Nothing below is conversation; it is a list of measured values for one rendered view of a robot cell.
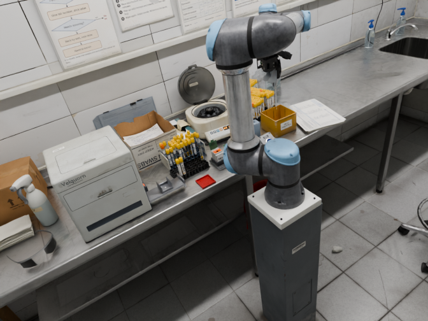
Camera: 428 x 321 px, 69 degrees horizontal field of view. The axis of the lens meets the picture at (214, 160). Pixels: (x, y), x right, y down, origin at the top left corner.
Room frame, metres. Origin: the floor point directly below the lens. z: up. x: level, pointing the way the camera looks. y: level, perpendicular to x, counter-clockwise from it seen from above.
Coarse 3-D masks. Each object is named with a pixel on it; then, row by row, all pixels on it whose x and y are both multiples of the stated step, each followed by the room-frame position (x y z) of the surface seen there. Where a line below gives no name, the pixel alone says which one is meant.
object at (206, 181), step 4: (204, 176) 1.12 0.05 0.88; (208, 176) 1.12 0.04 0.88; (196, 180) 1.10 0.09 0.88; (200, 180) 1.10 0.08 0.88; (204, 180) 1.10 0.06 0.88; (208, 180) 1.09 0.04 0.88; (212, 180) 1.09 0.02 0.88; (200, 184) 1.07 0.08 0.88; (204, 184) 1.07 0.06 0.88; (208, 184) 1.06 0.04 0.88; (204, 188) 1.05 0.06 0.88
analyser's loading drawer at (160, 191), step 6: (168, 180) 1.06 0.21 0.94; (174, 180) 1.09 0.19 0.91; (180, 180) 1.08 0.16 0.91; (162, 186) 1.06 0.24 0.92; (168, 186) 1.06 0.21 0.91; (174, 186) 1.05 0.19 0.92; (180, 186) 1.04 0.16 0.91; (150, 192) 1.04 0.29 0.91; (156, 192) 1.03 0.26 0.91; (162, 192) 1.01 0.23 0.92; (168, 192) 1.02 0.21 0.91; (150, 198) 1.00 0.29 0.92; (156, 198) 1.00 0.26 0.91
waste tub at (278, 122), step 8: (280, 104) 1.49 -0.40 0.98; (264, 112) 1.45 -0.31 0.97; (272, 112) 1.47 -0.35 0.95; (280, 112) 1.49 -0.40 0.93; (288, 112) 1.43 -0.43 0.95; (296, 112) 1.38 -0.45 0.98; (264, 120) 1.41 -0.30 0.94; (272, 120) 1.35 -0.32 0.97; (280, 120) 1.34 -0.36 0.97; (288, 120) 1.36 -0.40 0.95; (264, 128) 1.42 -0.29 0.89; (272, 128) 1.35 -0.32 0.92; (280, 128) 1.34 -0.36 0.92; (288, 128) 1.36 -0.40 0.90; (280, 136) 1.34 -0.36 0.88
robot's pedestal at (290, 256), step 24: (264, 216) 0.84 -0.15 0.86; (312, 216) 0.81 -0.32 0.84; (264, 240) 0.85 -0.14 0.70; (288, 240) 0.76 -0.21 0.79; (312, 240) 0.81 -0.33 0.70; (264, 264) 0.87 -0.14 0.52; (288, 264) 0.76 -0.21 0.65; (312, 264) 0.81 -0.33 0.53; (264, 288) 0.89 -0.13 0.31; (288, 288) 0.75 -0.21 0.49; (312, 288) 0.82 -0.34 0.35; (264, 312) 0.91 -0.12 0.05; (288, 312) 0.75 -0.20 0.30; (312, 312) 0.82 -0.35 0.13
